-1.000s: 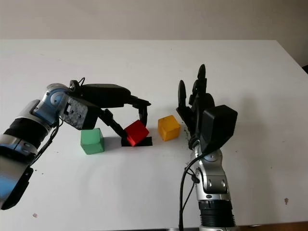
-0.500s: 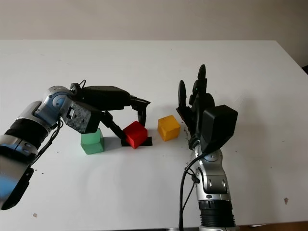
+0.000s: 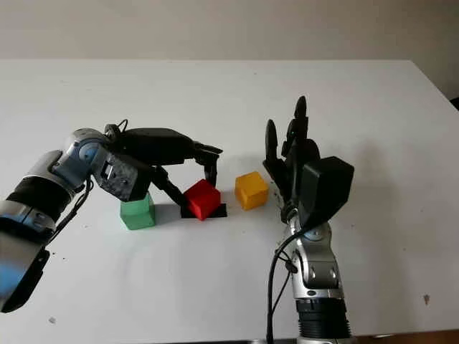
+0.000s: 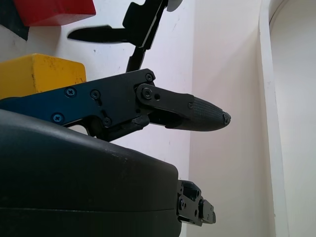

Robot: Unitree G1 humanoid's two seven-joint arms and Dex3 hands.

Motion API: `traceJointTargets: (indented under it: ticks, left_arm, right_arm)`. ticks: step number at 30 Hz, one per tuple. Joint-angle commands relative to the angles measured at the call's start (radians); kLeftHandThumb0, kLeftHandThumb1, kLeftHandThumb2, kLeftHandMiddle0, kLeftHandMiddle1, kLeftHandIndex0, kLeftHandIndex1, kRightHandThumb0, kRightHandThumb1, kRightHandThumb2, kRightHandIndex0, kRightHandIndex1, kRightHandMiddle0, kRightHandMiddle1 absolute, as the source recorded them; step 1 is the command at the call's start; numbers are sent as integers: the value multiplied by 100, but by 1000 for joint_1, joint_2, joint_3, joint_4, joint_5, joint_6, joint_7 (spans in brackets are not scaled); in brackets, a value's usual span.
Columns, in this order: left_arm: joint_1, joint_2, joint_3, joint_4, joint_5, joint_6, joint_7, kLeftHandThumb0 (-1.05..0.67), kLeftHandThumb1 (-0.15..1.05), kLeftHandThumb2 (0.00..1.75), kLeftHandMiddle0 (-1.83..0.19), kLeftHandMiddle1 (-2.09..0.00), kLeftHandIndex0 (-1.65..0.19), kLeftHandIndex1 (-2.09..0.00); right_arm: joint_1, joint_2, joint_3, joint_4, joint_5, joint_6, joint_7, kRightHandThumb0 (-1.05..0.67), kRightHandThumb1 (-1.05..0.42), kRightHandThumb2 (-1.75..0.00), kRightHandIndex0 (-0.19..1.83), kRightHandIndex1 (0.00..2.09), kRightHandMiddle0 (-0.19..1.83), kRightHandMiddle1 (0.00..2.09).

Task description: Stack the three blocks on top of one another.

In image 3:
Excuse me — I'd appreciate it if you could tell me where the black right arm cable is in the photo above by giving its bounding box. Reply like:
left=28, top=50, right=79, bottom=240
left=267, top=225, right=310, bottom=344

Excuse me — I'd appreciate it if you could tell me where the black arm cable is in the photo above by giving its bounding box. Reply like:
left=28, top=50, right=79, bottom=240
left=46, top=119, right=131, bottom=248
left=267, top=225, right=310, bottom=344

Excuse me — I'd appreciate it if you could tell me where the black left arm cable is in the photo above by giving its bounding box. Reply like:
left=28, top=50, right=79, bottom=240
left=46, top=119, right=131, bottom=248

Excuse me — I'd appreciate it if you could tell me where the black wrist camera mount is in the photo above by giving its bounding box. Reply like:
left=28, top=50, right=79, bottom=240
left=93, top=152, right=153, bottom=204
left=299, top=156, right=355, bottom=229

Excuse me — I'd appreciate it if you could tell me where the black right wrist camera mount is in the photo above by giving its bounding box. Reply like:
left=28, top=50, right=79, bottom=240
left=299, top=156, right=355, bottom=229

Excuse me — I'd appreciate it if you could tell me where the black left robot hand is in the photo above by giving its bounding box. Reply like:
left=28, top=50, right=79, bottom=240
left=120, top=127, right=224, bottom=216

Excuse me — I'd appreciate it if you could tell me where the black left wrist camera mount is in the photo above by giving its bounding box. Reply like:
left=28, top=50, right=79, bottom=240
left=93, top=152, right=153, bottom=204

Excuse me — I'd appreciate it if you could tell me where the red cube block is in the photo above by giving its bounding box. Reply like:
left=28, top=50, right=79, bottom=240
left=183, top=178, right=222, bottom=221

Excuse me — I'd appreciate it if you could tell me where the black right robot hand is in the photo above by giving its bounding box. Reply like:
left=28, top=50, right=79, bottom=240
left=262, top=95, right=322, bottom=216

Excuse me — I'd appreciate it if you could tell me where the yellow cube block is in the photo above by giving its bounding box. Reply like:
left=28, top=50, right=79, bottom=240
left=235, top=171, right=270, bottom=211

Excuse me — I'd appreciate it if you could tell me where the black tape rectangle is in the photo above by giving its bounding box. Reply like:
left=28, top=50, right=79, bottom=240
left=181, top=203, right=229, bottom=219

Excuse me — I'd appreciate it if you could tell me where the green cube block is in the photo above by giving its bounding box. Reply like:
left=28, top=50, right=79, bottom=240
left=120, top=191, right=156, bottom=231

